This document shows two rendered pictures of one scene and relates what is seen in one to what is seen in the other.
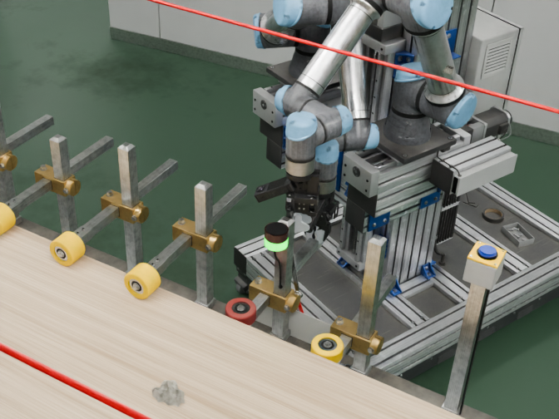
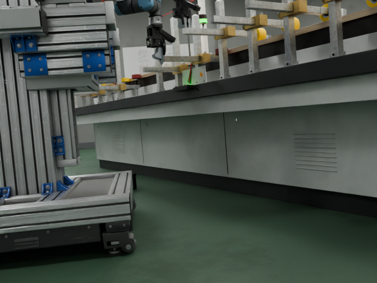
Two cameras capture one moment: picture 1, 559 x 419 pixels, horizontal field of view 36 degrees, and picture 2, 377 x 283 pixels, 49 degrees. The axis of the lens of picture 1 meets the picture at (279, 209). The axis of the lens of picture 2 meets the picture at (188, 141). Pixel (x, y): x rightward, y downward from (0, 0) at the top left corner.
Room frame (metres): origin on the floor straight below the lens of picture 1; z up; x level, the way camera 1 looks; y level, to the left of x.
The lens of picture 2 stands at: (4.00, 1.19, 0.52)
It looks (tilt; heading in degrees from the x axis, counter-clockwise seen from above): 4 degrees down; 211
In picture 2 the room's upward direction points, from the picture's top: 5 degrees counter-clockwise
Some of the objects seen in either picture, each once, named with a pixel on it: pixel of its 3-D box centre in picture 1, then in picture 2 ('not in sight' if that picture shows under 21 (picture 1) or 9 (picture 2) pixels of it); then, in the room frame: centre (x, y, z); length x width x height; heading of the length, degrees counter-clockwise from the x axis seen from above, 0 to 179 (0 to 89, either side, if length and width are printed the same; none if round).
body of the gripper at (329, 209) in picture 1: (322, 204); (155, 36); (2.04, -0.12, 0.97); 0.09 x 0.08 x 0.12; 152
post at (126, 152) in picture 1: (131, 215); (251, 27); (2.00, 0.42, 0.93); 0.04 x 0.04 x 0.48; 62
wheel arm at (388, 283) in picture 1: (358, 323); (174, 69); (1.71, -0.23, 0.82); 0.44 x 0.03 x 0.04; 152
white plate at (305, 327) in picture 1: (294, 322); (193, 76); (1.77, -0.06, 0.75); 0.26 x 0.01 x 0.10; 62
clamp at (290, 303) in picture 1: (274, 296); (201, 59); (1.77, 0.00, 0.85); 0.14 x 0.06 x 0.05; 62
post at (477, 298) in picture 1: (466, 348); (157, 59); (1.52, -0.47, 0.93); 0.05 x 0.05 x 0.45; 62
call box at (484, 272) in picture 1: (484, 266); not in sight; (1.52, -0.47, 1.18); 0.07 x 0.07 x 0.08; 62
